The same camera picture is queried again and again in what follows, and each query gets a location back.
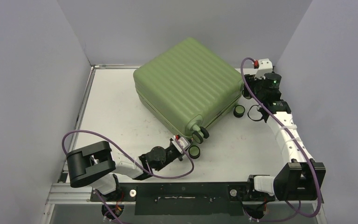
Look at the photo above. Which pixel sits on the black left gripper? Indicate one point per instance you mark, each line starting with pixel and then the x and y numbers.
pixel 181 156

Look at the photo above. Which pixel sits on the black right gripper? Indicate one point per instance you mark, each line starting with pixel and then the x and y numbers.
pixel 252 88

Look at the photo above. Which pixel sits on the green suitcase with blue lining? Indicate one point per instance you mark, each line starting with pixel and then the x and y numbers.
pixel 187 87

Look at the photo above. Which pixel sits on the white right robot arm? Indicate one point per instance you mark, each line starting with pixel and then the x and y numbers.
pixel 301 176

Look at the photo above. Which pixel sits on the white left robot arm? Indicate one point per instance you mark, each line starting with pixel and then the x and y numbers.
pixel 96 165

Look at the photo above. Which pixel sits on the middle left suitcase wheel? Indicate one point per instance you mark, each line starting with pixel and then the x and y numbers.
pixel 199 135

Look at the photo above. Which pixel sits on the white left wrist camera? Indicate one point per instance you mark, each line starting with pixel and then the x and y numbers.
pixel 181 143

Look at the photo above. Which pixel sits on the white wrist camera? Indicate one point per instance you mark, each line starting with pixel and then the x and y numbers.
pixel 181 143
pixel 262 67

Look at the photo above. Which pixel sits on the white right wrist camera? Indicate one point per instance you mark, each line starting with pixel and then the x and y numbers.
pixel 262 67

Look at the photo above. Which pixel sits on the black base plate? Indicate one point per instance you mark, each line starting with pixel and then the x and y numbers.
pixel 199 208

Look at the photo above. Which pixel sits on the aluminium frame rail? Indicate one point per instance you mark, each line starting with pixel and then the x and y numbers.
pixel 71 193

